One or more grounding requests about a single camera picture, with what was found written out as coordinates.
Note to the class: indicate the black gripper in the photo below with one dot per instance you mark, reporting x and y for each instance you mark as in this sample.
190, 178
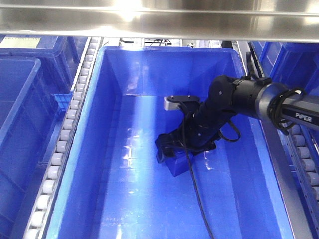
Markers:
196, 133

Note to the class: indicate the small blue parts bin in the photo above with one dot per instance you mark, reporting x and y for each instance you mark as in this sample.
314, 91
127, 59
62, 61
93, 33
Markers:
178, 163

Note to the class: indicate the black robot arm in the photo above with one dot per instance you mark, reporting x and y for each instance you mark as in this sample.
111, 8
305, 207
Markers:
260, 99

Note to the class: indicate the steel shelf front beam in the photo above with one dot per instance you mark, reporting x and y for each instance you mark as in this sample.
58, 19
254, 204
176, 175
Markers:
269, 20

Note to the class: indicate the white roller track right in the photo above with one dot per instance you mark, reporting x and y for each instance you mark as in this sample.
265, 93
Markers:
304, 159

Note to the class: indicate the white roller track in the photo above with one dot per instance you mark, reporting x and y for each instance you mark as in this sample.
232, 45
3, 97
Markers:
304, 159
42, 209

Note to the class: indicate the large blue plastic tote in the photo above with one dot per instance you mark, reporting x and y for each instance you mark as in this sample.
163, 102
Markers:
113, 186

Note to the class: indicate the blue tote on right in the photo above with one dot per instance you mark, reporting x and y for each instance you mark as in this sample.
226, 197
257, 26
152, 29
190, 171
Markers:
292, 64

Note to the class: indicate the blue tote rear left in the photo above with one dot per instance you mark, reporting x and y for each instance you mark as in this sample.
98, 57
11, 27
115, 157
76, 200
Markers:
59, 56

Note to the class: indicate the blue tote on left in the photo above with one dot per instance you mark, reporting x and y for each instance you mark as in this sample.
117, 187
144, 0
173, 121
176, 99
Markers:
27, 114

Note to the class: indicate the white roller track left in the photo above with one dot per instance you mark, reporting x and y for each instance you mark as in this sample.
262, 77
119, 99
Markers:
42, 209

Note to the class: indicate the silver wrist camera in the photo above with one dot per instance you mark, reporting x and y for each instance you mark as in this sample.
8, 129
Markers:
181, 102

